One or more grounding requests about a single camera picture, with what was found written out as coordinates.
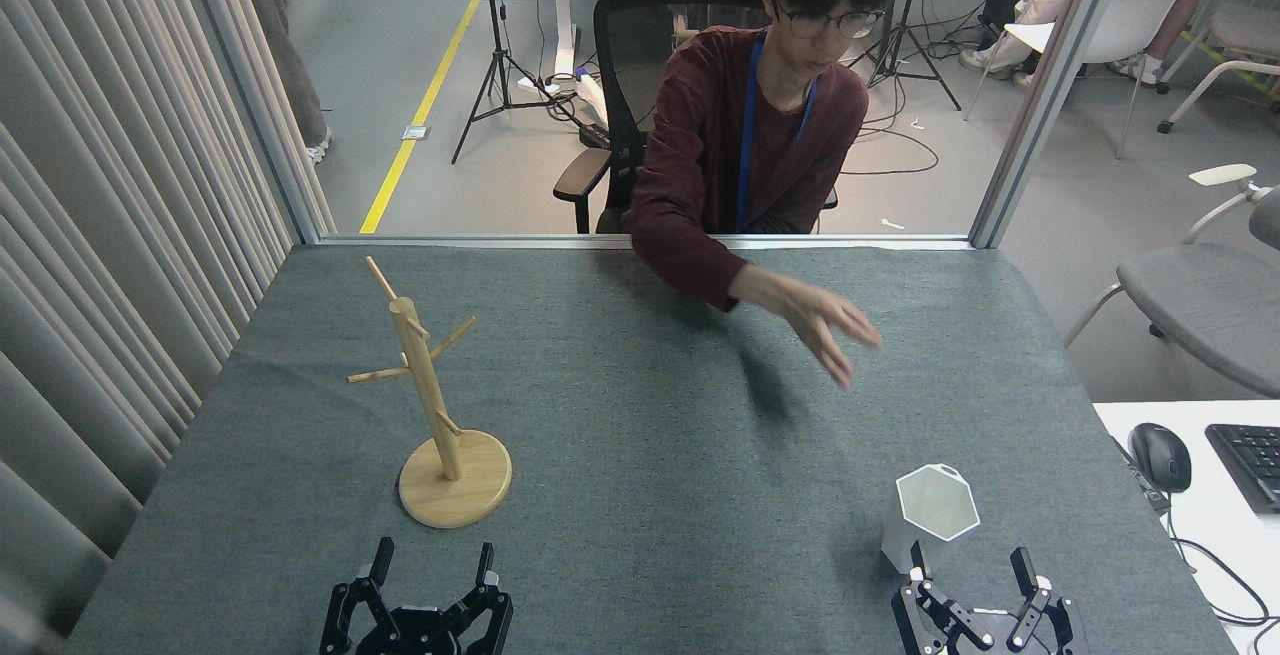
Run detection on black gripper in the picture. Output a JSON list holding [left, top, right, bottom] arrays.
[[893, 540, 1091, 655], [320, 537, 514, 655]]

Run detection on white hexagonal cup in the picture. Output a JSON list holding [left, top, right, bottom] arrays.
[[880, 463, 981, 576]]

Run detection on wooden cup rack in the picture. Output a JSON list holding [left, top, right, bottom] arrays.
[[347, 255, 513, 530]]

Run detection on person's right hand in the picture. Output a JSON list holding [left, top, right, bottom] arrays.
[[778, 278, 885, 392]]

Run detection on black computer mouse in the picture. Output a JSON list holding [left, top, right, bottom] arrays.
[[1129, 422, 1193, 494]]

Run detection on white desk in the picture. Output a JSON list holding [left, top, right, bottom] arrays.
[[1092, 400, 1280, 655]]

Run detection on grey felt table cloth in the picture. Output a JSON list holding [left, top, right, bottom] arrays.
[[60, 243, 1236, 655]]

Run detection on black keyboard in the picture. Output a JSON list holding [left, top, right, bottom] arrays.
[[1205, 423, 1280, 516]]

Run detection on grey padded chair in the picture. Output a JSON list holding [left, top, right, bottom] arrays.
[[1062, 163, 1280, 398]]

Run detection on beige pleated curtain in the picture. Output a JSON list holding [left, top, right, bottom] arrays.
[[0, 0, 336, 655]]

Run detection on seated person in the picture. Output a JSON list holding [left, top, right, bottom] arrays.
[[622, 0, 906, 391]]

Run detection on black tripod stand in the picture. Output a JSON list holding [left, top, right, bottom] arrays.
[[865, 0, 963, 113], [450, 0, 581, 166]]

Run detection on standing person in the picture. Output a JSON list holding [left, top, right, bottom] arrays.
[[228, 0, 333, 166]]

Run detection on black office chair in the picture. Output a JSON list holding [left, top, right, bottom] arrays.
[[553, 0, 839, 234]]

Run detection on white desk leg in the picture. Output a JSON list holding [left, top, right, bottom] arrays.
[[515, 0, 611, 131]]

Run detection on black glasses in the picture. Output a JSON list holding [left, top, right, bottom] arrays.
[[773, 1, 887, 42]]

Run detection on white plastic chair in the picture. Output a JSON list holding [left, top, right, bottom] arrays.
[[965, 0, 1198, 161]]

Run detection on grey chair with white legs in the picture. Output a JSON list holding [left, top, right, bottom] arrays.
[[1158, 3, 1280, 134]]

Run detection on black desk cable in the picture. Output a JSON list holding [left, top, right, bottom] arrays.
[[1165, 510, 1280, 655]]

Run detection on black floor cable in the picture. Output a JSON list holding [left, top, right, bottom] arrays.
[[838, 35, 963, 176]]

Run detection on blue lanyard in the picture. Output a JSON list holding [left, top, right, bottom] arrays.
[[735, 27, 819, 234]]

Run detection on silver frame post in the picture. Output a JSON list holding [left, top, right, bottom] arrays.
[[172, 0, 331, 244], [968, 0, 1141, 249]]

